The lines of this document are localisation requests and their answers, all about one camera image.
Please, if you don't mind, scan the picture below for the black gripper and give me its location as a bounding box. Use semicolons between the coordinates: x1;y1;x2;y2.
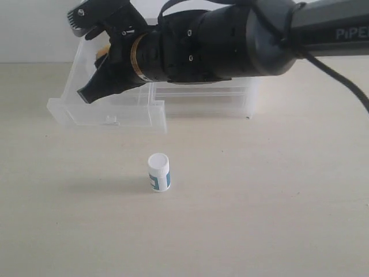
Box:
67;0;148;104

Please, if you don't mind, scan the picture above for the yellow cheese wedge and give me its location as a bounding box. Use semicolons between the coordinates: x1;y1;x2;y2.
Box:
96;44;111;60

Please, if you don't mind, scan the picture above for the white pill bottle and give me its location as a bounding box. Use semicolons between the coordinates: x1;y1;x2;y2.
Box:
148;153;171;193

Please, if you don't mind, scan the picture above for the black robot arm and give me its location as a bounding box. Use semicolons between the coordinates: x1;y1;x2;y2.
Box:
67;1;368;103

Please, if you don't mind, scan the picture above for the white plastic drawer cabinet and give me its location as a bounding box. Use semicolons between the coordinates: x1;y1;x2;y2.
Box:
144;17;262;121

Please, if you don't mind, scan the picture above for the bottom wide clear drawer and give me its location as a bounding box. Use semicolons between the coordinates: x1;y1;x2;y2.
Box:
156;93;256;118

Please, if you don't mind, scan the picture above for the wide clear drawer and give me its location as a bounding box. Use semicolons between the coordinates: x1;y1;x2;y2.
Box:
156;93;256;118
156;78;252;93

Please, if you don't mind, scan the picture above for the middle wide clear drawer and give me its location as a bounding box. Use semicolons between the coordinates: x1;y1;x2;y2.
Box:
156;78;252;93

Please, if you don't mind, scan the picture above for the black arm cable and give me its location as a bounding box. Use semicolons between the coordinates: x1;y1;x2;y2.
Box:
158;0;369;113

